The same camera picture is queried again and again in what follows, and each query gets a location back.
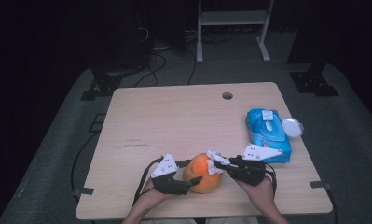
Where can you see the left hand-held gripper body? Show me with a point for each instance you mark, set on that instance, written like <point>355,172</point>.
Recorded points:
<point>168,185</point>

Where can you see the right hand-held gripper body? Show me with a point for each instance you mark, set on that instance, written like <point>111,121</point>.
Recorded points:
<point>250,172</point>

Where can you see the orange plush toy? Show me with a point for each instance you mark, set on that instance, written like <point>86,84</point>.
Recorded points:
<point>202,180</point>

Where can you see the white wet wipe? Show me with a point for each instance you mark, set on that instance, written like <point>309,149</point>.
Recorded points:
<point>214,157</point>

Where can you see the blue wet wipe pack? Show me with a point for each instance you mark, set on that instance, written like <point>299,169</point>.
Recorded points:
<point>264,140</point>

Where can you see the person's left hand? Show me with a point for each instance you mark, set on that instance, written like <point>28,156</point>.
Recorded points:
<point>154,199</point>

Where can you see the person's right hand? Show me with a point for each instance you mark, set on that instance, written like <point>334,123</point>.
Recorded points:
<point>259,194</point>

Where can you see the grey tape strip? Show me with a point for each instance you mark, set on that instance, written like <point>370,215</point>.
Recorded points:
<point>319,184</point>
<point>84,190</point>

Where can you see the black floor tape outline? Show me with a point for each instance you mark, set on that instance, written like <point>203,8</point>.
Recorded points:
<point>90,128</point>

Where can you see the black stand with flat base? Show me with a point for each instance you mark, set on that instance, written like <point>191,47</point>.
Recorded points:
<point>314,82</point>

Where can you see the black stand with cross base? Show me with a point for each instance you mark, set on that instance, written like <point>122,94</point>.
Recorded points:
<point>104,84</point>

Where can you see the white metal stand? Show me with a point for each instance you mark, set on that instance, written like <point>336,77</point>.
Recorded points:
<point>233,18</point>

